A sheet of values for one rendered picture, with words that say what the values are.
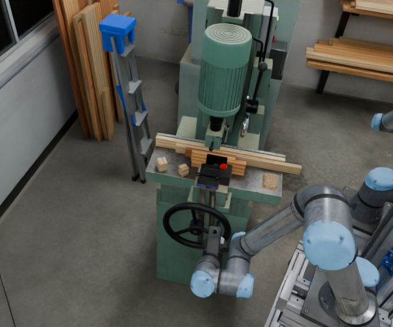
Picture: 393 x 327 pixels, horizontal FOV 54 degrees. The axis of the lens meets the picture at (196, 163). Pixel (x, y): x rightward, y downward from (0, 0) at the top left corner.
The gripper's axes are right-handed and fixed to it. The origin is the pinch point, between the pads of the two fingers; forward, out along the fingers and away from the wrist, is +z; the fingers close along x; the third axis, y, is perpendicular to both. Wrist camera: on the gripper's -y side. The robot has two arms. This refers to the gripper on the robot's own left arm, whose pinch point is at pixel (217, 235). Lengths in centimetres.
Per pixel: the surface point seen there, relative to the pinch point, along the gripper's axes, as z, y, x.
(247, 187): 21.0, -14.5, 8.3
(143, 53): 269, -73, -127
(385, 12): 179, -112, 87
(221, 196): 9.0, -12.9, -1.0
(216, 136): 20.4, -35.5, -6.8
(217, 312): 52, 71, -1
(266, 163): 32.3, -23.5, 15.0
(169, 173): 18.4, -17.2, -25.7
